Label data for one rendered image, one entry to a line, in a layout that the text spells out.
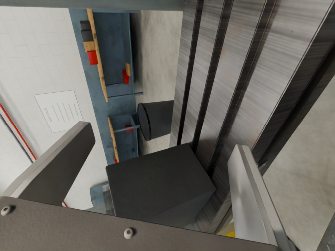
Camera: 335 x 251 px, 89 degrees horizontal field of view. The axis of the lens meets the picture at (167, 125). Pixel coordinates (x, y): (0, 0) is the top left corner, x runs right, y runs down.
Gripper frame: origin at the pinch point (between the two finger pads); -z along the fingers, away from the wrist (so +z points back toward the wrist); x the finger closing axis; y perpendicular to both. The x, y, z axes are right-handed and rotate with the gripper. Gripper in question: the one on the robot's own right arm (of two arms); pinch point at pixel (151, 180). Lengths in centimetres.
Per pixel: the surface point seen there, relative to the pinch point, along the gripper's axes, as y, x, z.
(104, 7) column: -2, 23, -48
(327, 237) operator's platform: 61, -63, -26
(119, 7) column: -2, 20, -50
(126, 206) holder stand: 20.5, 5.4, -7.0
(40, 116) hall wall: 274, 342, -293
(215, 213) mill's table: 27.4, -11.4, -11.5
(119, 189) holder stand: 20.2, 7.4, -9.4
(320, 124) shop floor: 45, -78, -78
